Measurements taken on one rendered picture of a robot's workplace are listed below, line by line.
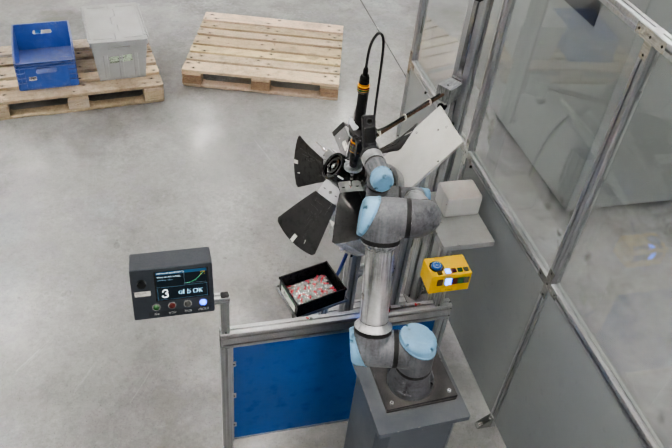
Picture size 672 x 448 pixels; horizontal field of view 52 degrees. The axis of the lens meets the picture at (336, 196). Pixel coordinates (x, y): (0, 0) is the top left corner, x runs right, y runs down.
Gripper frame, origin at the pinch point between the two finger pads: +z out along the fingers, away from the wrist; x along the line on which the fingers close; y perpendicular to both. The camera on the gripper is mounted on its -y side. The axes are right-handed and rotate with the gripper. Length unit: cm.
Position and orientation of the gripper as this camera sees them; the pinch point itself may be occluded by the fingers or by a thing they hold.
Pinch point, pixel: (357, 117)
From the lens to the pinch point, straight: 253.5
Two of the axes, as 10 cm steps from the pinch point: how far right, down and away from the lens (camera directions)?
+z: -2.3, -6.5, 7.2
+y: -0.9, 7.6, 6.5
